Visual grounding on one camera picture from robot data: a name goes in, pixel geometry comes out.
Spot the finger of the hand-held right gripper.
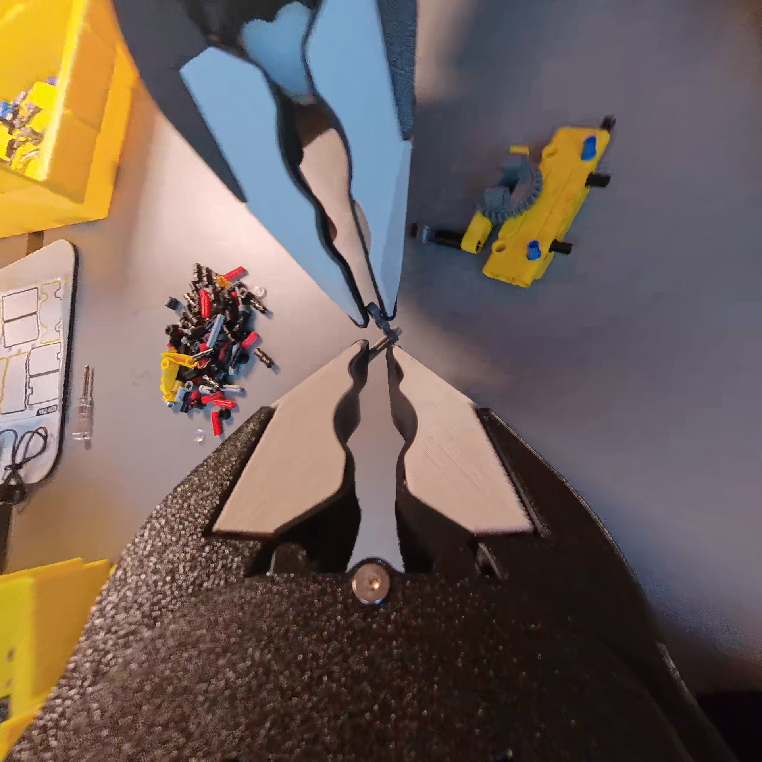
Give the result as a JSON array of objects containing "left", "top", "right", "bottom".
[
  {"left": 179, "top": 48, "right": 370, "bottom": 328},
  {"left": 305, "top": 0, "right": 414, "bottom": 320}
]

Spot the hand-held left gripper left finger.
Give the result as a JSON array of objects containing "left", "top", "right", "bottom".
[{"left": 211, "top": 341, "right": 371, "bottom": 569}]

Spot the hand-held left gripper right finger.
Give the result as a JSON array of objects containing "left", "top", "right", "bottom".
[{"left": 386, "top": 344, "right": 536, "bottom": 573}]

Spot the pile of small building pieces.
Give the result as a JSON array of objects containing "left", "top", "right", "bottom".
[{"left": 161, "top": 264, "right": 276, "bottom": 438}]

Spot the yellow storage bin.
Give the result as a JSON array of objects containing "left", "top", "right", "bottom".
[
  {"left": 0, "top": 558, "right": 114, "bottom": 745},
  {"left": 0, "top": 0, "right": 139, "bottom": 239}
]

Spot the small grey connector assembly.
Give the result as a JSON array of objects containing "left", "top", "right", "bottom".
[{"left": 366, "top": 302, "right": 401, "bottom": 352}]

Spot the yellow beam assembly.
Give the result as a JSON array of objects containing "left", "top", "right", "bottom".
[{"left": 411, "top": 116, "right": 616, "bottom": 288}]

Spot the person's right hand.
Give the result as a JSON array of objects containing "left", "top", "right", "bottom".
[{"left": 294, "top": 104, "right": 375, "bottom": 289}]

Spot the heap of yellow building pieces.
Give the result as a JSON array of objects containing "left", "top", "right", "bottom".
[{"left": 0, "top": 74, "right": 60, "bottom": 179}]

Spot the sticker sheet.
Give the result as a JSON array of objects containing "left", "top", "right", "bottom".
[{"left": 0, "top": 277, "right": 65, "bottom": 418}]

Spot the small clear-handled screwdriver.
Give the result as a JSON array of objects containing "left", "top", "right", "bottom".
[{"left": 73, "top": 365, "right": 96, "bottom": 444}]

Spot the black usb cable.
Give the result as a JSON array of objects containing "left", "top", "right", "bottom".
[{"left": 0, "top": 425, "right": 50, "bottom": 507}]

